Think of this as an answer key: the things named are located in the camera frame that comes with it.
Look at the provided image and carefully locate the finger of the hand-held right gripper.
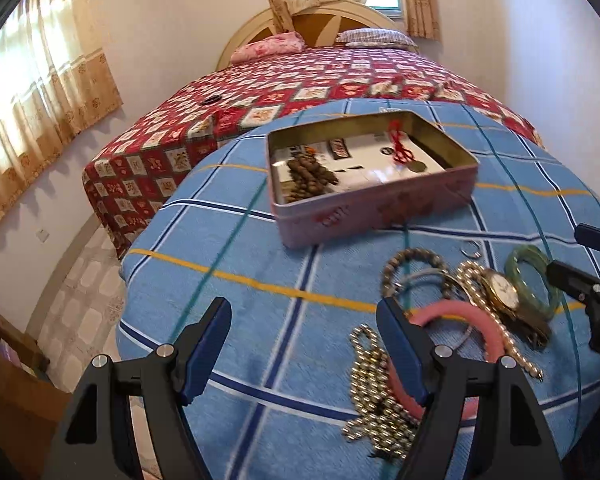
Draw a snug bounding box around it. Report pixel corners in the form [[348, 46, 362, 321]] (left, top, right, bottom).
[[575, 223, 600, 257], [546, 259, 600, 312]]

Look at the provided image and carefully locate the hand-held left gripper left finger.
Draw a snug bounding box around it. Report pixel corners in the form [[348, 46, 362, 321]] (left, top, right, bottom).
[[45, 296, 232, 480]]

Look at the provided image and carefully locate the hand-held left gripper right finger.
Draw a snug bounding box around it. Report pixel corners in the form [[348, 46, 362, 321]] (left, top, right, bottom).
[[376, 296, 566, 480]]

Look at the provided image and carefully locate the metallic ball bead necklace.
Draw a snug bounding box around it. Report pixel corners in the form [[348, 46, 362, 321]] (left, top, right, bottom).
[[342, 324, 426, 458]]

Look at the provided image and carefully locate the green jade bangle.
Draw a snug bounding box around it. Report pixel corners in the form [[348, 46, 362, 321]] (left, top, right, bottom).
[[505, 246, 566, 313]]

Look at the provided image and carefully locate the gold wrist watch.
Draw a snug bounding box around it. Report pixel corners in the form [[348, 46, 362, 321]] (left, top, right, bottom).
[[480, 267, 552, 348]]

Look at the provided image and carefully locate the grey stone bead bracelet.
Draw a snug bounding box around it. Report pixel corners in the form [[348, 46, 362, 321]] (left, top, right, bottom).
[[381, 247, 463, 306]]

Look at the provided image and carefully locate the pink bangle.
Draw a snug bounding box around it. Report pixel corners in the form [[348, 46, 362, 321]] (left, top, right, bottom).
[[386, 301, 506, 421]]

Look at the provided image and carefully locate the white pearl necklace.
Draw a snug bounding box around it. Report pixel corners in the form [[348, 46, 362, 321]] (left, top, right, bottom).
[[452, 260, 545, 383]]

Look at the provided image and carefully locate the pink tin box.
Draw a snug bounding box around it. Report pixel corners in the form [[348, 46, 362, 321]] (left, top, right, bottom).
[[266, 110, 480, 250]]

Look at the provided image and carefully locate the blue plaid blanket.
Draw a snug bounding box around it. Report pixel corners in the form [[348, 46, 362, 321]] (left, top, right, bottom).
[[115, 97, 600, 480]]

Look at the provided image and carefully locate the cardboard box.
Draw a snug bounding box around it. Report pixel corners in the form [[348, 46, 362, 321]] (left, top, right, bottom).
[[0, 300, 73, 480]]

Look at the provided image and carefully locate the red patterned quilt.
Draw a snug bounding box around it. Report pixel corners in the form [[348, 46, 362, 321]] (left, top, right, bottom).
[[82, 42, 546, 261]]

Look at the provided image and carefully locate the wide beige patterned curtain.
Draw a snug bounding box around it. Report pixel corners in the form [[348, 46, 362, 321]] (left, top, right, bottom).
[[0, 0, 123, 233]]

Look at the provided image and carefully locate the narrow beige curtain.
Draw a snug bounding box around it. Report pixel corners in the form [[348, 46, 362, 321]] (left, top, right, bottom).
[[400, 0, 441, 41]]

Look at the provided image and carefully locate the checkered pillow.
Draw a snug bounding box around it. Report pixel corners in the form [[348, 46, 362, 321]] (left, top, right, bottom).
[[335, 28, 418, 51]]

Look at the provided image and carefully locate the pink floral pillow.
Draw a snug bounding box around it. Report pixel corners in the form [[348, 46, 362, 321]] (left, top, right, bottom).
[[230, 31, 305, 64]]

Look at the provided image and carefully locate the cream wooden headboard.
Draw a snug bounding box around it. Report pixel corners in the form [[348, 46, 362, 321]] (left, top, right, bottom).
[[215, 0, 411, 71]]

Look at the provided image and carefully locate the brown wooden bead bracelet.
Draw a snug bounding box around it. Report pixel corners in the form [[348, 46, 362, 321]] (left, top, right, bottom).
[[286, 154, 340, 192]]

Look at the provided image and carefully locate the red cord pendant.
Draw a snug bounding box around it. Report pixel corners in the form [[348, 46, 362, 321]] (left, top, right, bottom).
[[386, 119, 428, 173]]

